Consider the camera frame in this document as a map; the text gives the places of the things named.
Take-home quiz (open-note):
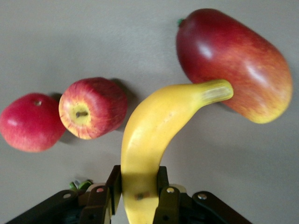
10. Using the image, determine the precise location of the yellow banana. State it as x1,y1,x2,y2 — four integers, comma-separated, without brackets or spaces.
121,79,234,224

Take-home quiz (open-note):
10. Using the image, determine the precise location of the small red yellow striped apple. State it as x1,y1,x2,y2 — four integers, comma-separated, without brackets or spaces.
58,77,128,140

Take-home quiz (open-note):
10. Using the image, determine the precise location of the red pomegranate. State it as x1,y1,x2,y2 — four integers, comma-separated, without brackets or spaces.
0,92,67,153

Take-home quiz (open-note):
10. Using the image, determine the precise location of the red yellow mango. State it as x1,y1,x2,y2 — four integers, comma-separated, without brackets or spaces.
176,8,293,125

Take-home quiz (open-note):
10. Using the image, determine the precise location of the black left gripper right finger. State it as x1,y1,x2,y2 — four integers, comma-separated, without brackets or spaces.
154,166,187,224

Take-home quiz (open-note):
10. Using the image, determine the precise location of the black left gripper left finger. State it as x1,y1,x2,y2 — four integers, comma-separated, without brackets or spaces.
80,165,122,224

